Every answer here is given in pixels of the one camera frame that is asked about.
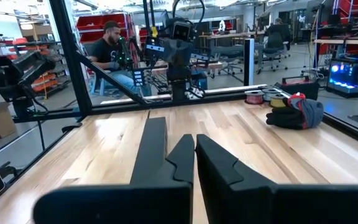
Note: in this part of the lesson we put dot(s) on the black extrusion table frame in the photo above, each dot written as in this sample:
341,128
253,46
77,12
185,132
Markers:
70,56

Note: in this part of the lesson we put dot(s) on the office chair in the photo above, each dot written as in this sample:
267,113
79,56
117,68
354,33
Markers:
273,49

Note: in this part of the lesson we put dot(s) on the white upright post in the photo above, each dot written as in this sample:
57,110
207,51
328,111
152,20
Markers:
249,62

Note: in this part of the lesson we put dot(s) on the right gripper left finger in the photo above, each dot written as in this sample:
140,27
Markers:
120,205

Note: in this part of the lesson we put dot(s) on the person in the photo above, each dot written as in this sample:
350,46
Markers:
278,29
107,49

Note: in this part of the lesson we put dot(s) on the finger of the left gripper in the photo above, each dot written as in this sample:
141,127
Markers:
200,57
154,48

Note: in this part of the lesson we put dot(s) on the shelf with orange bins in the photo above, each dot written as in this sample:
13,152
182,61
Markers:
45,79

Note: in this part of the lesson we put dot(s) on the wooden work table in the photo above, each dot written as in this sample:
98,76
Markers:
346,41

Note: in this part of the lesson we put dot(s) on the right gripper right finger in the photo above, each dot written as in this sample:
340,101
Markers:
259,205

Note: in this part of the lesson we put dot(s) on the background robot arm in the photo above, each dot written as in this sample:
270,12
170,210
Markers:
124,54

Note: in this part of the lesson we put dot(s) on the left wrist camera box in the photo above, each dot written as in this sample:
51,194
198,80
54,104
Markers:
181,29

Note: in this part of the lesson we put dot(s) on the lit computer case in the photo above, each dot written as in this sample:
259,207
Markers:
346,76

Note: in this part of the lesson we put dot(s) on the black and red case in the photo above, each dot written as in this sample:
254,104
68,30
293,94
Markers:
297,84

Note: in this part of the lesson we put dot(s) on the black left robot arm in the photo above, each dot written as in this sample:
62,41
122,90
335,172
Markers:
179,81

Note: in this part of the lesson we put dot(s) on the red storage bins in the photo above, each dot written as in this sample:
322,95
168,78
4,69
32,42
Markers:
104,25

